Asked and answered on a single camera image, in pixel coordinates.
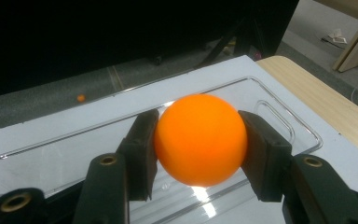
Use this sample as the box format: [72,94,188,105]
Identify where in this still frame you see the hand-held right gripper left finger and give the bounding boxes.
[73,108,160,224]

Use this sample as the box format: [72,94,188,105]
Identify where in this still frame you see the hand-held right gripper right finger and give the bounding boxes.
[237,110,358,224]

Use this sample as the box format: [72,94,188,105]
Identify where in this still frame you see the clear plastic tray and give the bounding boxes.
[0,76,324,224]

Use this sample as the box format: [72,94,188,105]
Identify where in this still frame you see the orange ball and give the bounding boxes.
[153,92,249,188]

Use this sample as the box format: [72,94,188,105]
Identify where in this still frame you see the black metal stand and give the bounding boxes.
[195,17,264,69]

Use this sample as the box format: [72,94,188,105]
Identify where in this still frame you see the crumpled white paper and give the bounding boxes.
[321,28,349,45]

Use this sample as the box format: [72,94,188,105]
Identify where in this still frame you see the black curtain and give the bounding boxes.
[0,0,300,101]

